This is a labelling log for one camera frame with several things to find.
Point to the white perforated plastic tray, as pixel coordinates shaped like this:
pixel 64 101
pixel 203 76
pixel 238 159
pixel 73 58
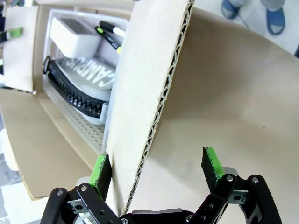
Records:
pixel 77 121

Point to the grey campus pencil case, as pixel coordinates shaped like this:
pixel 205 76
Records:
pixel 93 72

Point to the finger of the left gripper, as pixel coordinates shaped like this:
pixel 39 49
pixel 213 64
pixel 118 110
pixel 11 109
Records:
pixel 14 33

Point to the black marker white cap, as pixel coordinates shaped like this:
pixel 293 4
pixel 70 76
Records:
pixel 112 28

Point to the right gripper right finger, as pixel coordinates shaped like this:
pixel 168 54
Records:
pixel 238 200

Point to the blue slipper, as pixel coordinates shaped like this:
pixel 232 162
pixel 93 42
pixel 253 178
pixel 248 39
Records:
pixel 276 21
pixel 231 8

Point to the large brown cardboard box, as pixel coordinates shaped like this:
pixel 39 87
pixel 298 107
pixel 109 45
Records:
pixel 140 70

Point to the white rectangular gift box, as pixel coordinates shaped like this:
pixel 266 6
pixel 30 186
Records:
pixel 74 44

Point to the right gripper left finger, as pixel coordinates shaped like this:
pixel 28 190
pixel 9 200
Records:
pixel 93 203

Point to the black marker green cap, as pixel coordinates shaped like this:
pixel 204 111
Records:
pixel 109 40

